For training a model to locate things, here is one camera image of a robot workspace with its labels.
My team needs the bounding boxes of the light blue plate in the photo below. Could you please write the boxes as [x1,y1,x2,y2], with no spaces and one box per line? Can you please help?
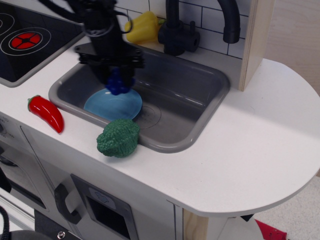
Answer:
[83,89,143,121]

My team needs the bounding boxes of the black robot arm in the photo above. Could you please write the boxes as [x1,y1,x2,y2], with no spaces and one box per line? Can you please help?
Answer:
[41,0,145,88]

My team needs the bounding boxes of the black oven door handle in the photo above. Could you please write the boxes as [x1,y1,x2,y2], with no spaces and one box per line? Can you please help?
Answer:
[54,183,82,225]

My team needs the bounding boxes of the grey sink basin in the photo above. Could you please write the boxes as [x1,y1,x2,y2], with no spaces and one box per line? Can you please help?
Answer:
[48,48,230,153]

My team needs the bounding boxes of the green toy broccoli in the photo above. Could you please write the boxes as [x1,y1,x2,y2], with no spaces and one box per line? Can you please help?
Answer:
[96,119,140,158]

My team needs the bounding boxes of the red cloth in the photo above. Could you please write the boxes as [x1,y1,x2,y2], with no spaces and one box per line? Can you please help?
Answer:
[255,220,287,240]

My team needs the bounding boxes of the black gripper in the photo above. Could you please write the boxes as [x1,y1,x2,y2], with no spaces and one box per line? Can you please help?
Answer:
[74,22,145,87]

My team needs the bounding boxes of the grey oven door panel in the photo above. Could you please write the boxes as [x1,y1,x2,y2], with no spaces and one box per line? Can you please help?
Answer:
[70,174,139,240]

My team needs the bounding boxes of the black toy stovetop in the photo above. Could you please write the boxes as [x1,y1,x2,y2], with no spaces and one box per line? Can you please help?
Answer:
[0,1,84,88]

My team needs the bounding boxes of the wooden side panel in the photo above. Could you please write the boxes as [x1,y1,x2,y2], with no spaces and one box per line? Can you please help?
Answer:
[238,0,275,91]

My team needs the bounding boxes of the black braided cable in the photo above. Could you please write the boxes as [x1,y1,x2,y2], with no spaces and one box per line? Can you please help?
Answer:
[0,206,11,240]

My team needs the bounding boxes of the yellow toy bell pepper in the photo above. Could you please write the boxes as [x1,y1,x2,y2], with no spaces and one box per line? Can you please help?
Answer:
[124,11,166,45]

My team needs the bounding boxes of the blue toy blueberries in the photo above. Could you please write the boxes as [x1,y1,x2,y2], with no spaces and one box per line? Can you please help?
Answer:
[104,68,136,96]

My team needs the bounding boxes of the red toy chili pepper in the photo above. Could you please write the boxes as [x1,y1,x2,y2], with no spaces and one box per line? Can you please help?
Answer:
[27,95,65,134]

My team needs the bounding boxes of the black toy faucet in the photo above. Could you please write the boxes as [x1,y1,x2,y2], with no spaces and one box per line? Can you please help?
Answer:
[158,0,241,56]

